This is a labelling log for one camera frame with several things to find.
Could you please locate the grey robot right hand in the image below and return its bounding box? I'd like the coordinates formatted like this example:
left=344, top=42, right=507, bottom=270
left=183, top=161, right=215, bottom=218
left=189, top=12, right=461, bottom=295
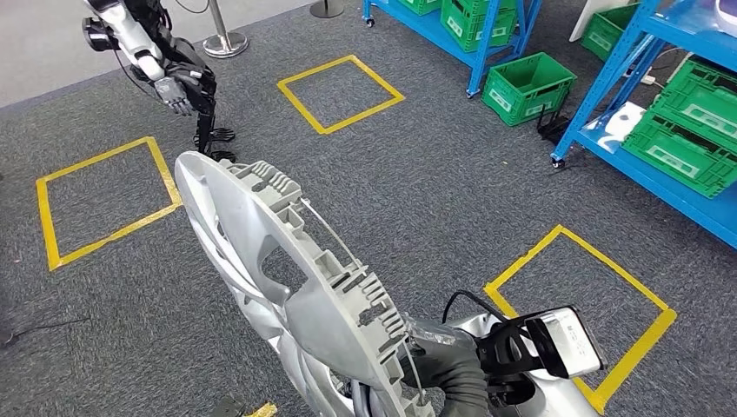
left=349, top=317, right=480, bottom=417

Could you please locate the silver plastic wheel hubcap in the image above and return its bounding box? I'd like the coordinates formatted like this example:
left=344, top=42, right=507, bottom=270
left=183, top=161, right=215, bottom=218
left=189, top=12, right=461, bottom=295
left=174, top=150, right=435, bottom=417

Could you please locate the yellow floor tape square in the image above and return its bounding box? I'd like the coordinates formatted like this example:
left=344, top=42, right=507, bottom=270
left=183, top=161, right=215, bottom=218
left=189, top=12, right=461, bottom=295
left=35, top=136, right=183, bottom=272
left=277, top=54, right=406, bottom=136

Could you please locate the blue steel shelving rack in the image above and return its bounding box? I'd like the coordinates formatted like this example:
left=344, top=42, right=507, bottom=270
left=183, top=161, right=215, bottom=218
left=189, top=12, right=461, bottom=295
left=549, top=0, right=737, bottom=249
left=362, top=0, right=542, bottom=98

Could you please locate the white cabinet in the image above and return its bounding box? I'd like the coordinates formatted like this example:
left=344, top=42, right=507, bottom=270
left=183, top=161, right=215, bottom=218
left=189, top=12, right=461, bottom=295
left=568, top=0, right=614, bottom=43

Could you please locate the black and white humanoid robot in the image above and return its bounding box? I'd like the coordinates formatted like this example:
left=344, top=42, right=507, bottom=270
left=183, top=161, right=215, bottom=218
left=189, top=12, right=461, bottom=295
left=80, top=0, right=237, bottom=163

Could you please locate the chrome barrier stanchion post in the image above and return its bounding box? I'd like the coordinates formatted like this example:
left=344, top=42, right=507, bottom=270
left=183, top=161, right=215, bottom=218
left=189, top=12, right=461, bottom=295
left=309, top=0, right=345, bottom=18
left=203, top=0, right=249, bottom=59

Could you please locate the black floor cable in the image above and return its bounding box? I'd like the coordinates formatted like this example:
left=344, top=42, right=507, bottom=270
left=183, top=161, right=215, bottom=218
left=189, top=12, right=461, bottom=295
left=0, top=316, right=92, bottom=349

